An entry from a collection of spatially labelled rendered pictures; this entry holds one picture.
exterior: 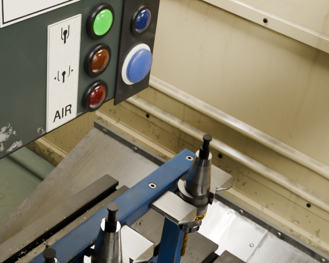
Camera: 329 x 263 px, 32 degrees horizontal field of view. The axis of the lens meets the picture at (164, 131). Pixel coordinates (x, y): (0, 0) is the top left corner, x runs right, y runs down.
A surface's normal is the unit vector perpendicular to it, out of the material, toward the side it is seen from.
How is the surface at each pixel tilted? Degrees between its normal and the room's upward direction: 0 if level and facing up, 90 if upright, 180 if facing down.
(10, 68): 90
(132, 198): 0
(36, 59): 90
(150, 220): 0
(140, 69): 90
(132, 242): 0
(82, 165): 24
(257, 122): 90
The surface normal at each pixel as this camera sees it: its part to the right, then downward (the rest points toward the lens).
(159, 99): -0.61, 0.40
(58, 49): 0.79, 0.44
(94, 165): -0.13, -0.56
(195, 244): 0.13, -0.80
